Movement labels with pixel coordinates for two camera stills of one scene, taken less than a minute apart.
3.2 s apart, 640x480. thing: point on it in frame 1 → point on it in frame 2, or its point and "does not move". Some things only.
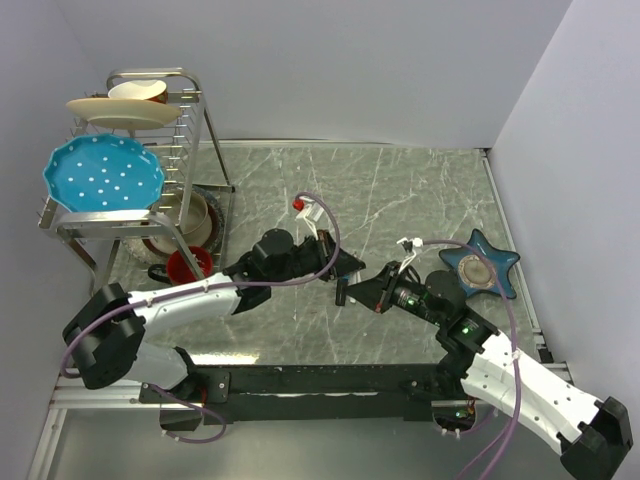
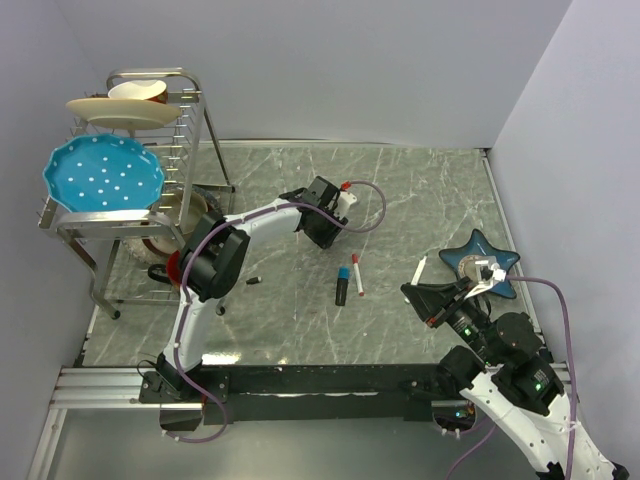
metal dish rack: (145, 152) does not move
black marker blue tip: (341, 290) does not move
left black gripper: (324, 247) → (324, 241)
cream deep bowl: (197, 225) does not move
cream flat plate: (124, 113) does not move
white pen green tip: (354, 278) → (417, 273)
